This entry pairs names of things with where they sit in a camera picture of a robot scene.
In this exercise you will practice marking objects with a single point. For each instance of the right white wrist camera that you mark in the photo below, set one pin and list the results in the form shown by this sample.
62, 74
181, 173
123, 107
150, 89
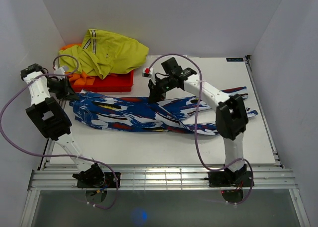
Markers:
148, 72

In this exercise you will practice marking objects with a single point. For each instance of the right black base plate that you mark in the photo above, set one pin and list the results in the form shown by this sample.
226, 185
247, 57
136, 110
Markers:
220, 179

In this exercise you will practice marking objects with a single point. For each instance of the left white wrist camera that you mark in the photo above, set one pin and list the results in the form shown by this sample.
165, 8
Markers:
60, 70

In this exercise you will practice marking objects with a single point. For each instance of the orange garment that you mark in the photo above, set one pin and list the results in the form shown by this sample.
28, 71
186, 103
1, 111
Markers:
79, 78

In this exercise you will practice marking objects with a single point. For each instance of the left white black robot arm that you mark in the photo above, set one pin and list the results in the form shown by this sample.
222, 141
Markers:
52, 121

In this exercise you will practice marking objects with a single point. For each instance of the blue white red patterned trousers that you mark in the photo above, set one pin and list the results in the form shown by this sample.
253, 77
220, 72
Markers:
136, 114

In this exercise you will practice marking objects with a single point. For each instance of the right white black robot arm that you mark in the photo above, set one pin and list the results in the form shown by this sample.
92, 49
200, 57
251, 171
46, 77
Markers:
231, 116

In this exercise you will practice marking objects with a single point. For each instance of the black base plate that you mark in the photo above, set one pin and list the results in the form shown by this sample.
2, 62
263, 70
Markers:
220, 179
107, 180

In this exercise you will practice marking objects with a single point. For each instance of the yellow-green trousers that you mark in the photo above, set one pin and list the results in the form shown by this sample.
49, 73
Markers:
102, 53

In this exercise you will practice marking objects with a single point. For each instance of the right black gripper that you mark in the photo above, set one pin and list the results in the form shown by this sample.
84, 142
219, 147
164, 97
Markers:
156, 95

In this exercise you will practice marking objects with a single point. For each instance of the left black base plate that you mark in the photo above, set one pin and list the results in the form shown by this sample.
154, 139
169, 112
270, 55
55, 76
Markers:
107, 180

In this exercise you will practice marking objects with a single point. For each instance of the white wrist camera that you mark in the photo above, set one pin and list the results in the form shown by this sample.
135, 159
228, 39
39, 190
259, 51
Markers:
60, 70
148, 72

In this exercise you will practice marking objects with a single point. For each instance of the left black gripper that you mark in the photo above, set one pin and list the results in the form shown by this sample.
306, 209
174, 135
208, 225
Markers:
66, 91

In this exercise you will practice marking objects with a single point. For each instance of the red plastic tray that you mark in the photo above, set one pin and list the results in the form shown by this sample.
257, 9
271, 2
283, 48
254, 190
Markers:
112, 83

